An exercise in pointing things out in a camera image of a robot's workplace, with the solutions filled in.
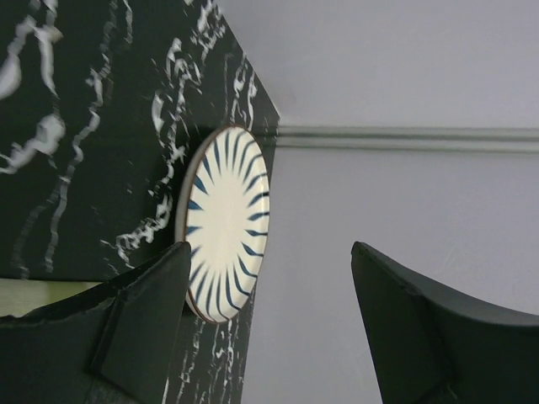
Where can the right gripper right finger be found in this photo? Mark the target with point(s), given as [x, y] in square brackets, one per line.
[430, 343]

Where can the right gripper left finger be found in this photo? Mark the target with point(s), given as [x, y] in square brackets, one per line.
[112, 343]

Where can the white blue striped plate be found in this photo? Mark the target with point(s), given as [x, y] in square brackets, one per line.
[223, 213]

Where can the green checkered cloth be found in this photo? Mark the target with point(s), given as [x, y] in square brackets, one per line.
[19, 297]

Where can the right aluminium frame post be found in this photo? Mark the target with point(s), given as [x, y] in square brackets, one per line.
[403, 139]

